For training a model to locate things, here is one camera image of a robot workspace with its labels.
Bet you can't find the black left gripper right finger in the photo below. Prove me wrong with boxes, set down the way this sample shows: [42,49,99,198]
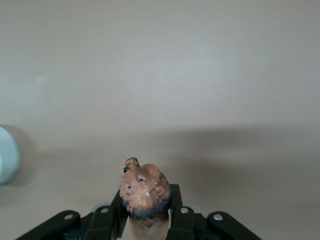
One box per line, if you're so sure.
[164,184,262,240]

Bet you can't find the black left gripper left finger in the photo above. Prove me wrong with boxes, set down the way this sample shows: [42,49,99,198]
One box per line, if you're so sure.
[17,186,129,240]

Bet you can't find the brown lion statue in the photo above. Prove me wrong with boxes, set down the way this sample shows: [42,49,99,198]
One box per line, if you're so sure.
[119,157,173,240]

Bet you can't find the white round-base stand with disc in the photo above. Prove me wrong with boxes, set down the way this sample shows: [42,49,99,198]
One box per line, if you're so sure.
[0,125,22,186]

